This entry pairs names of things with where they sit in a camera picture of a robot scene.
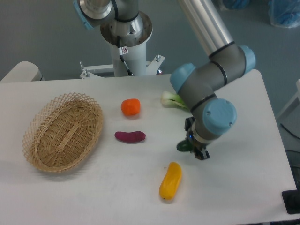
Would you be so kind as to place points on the black device at edge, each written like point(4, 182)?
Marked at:
point(291, 200)

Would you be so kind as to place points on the green bok choy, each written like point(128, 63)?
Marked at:
point(170, 99)

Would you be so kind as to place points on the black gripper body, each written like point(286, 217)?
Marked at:
point(194, 142)

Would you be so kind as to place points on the blue plastic bag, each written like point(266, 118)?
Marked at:
point(234, 4)
point(284, 13)

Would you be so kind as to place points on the purple sweet potato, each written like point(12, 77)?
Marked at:
point(130, 137)

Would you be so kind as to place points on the orange tomato toy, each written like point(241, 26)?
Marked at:
point(131, 107)

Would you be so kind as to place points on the blue plastic bag left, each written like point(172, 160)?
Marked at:
point(234, 4)

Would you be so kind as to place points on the white furniture at right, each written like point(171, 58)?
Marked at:
point(291, 105)

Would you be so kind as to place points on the woven wicker basket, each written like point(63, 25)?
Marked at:
point(63, 133)

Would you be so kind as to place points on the yellow mango toy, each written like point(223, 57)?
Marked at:
point(170, 182)

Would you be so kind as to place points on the white chair armrest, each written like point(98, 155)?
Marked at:
point(23, 72)

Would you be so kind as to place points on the green cucumber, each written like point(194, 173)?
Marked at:
point(184, 146)

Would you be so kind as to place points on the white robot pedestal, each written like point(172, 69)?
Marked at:
point(128, 48)

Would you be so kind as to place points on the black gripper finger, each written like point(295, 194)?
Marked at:
point(202, 154)

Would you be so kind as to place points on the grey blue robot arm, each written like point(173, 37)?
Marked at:
point(196, 86)

